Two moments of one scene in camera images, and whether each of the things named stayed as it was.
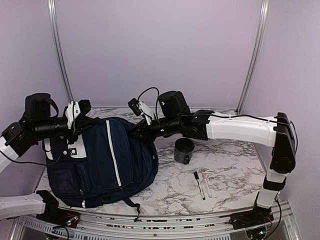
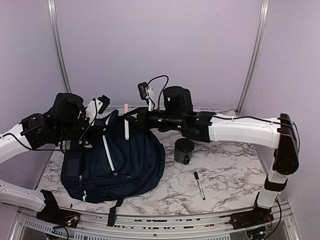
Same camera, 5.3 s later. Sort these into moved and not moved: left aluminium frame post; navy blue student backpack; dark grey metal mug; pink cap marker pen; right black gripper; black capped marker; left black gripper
Moved: left black gripper; pink cap marker pen; navy blue student backpack; right black gripper
Not moved: black capped marker; left aluminium frame post; dark grey metal mug
